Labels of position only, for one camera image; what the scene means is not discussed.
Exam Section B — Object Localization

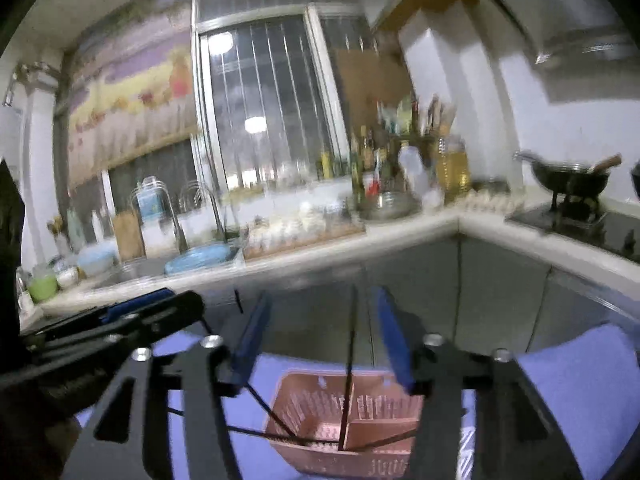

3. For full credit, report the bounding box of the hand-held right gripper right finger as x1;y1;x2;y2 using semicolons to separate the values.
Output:
375;287;583;480

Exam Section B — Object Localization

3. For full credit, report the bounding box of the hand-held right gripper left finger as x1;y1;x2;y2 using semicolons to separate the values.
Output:
62;290;273;480

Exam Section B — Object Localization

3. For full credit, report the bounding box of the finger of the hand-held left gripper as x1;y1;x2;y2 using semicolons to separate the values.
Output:
30;290;207;377
47;287;173;337

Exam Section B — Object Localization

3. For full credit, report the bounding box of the dark wooden chopstick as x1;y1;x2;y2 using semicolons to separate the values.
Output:
340;284;359;451
344;428;420;451
234;289;303;446
224;425;307;446

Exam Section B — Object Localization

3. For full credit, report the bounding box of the pink plastic utensil basket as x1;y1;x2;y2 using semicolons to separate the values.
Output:
264;371;426;478

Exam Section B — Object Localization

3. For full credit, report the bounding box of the green bowl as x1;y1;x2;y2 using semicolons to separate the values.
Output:
27;269;59;304

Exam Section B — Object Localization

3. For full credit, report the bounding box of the light blue bowl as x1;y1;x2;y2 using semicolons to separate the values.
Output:
76;242;119;277

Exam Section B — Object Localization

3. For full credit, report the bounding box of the blue plate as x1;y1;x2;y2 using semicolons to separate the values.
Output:
164;242;242;277

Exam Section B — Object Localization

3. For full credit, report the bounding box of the wooden cutting board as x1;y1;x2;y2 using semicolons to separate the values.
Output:
112;210;147;262

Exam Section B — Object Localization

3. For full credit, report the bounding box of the pale green bottle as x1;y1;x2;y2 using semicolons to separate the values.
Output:
67;209;87;252

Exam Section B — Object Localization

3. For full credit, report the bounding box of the angular steel faucet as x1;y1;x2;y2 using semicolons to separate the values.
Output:
130;185;182;257

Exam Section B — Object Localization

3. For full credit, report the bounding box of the water filter jug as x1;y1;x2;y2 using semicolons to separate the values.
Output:
134;176;167;222

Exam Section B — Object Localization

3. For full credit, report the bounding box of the curved steel faucet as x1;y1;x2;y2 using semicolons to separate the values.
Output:
177;180;225;243

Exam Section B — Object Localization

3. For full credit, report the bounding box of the grey kitchen counter cabinet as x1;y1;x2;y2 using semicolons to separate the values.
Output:
39;205;640;361

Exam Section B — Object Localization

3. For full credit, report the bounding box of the steel bowl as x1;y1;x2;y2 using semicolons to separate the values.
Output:
364;191;422;222

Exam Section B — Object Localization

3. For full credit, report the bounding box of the tray of eggs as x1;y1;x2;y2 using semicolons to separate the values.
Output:
452;191;525;214

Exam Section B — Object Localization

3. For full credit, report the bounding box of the white plastic bottle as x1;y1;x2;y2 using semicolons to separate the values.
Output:
397;141;432;197

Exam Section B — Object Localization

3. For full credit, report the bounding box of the large cooking oil bottle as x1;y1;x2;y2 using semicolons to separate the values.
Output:
434;135;472;205

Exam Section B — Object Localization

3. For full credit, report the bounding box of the blue printed tablecloth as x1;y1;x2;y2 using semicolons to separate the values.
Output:
75;324;640;480

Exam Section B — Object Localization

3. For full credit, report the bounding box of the row of condiment bottles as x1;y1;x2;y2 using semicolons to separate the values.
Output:
317;94;418;201

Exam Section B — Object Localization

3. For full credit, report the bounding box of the barred kitchen window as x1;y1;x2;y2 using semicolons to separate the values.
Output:
196;5;373;196

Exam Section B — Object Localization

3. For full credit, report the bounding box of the black gas stove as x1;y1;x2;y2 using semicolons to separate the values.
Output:
505;199;640;263

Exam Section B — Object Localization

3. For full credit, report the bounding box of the brown cardboard panel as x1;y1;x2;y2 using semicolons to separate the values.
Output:
334;49;412;132

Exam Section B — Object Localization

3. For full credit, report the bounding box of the steel range hood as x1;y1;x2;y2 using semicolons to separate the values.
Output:
470;0;637;67

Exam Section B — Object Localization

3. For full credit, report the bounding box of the metal wall pipe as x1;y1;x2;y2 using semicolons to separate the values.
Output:
2;61;62;107

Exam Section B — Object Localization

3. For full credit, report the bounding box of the fruit print wall poster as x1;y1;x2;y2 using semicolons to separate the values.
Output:
64;5;200;188

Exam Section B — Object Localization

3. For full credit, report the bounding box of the black wok with wooden handle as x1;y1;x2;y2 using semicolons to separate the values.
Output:
514;150;624;211

